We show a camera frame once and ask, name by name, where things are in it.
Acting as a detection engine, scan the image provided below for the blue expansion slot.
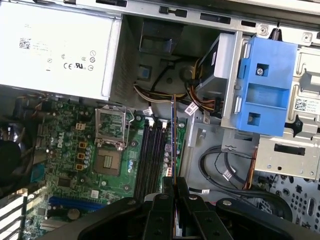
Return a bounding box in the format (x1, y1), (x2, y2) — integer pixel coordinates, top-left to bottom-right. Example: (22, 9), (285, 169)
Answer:
(48, 195), (107, 211)

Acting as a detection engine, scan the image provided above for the blue plastic drive latch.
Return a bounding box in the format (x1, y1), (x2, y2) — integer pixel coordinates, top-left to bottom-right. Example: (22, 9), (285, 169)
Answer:
(236, 34), (298, 137)

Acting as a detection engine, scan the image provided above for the wire locking lever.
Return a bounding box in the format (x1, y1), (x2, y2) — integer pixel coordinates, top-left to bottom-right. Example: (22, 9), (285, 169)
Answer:
(124, 111), (136, 151)

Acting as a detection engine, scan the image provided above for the black square chip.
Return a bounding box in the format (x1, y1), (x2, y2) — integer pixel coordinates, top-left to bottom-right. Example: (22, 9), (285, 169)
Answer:
(58, 176), (73, 188)

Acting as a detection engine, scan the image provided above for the black open PC case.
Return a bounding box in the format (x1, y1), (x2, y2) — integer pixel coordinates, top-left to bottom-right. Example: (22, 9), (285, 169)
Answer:
(0, 0), (320, 240)

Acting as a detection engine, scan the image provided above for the black RAM slot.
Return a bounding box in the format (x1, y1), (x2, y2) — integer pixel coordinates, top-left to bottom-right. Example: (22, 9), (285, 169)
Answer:
(139, 118), (156, 198)
(133, 119), (150, 201)
(152, 119), (168, 195)
(146, 119), (161, 196)

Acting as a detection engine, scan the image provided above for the green Dell motherboard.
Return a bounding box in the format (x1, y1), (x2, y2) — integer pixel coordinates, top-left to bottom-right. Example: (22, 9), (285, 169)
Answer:
(14, 97), (188, 233)

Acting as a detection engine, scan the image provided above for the CPU socket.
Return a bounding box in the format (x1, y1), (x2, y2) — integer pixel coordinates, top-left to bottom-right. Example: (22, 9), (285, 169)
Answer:
(93, 147), (121, 177)

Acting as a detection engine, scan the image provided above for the orange wire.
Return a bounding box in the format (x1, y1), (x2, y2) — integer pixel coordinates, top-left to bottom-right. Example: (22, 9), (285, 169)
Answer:
(241, 146), (259, 191)

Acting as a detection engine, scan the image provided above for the silver coin battery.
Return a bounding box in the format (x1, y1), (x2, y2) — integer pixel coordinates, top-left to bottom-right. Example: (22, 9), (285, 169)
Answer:
(67, 208), (81, 221)

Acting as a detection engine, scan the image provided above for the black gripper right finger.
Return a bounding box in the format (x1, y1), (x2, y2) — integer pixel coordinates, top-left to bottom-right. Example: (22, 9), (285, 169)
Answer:
(176, 176), (295, 240)

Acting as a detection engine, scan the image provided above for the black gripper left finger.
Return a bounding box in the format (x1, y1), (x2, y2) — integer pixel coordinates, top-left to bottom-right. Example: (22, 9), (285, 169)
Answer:
(77, 176), (175, 240)

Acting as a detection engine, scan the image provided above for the black looped cable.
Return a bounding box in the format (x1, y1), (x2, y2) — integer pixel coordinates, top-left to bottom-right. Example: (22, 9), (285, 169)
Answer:
(199, 146), (255, 195)

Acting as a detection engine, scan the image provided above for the green RAM stick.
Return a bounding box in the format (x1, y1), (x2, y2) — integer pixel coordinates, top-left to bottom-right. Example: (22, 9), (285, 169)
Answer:
(171, 93), (182, 237)

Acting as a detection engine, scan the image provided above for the metal drive cage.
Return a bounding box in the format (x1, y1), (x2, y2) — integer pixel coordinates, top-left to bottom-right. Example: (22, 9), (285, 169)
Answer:
(221, 29), (320, 181)

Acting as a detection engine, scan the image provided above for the power supply wire bundle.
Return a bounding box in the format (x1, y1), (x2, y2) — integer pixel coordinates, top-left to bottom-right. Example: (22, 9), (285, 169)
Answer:
(133, 58), (223, 118)

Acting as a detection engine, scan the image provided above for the round black speaker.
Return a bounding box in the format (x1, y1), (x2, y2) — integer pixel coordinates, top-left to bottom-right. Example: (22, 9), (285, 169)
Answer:
(178, 66), (195, 82)

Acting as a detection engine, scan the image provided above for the metal socket cover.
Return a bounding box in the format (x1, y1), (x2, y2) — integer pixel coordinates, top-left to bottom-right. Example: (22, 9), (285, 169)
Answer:
(94, 104), (128, 148)

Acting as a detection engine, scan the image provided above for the grey power supply unit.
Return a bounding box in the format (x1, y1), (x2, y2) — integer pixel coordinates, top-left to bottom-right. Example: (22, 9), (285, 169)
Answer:
(0, 2), (122, 101)

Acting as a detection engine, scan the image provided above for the blue port connector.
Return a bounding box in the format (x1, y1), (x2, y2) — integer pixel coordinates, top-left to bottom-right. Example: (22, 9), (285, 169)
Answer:
(31, 163), (46, 182)

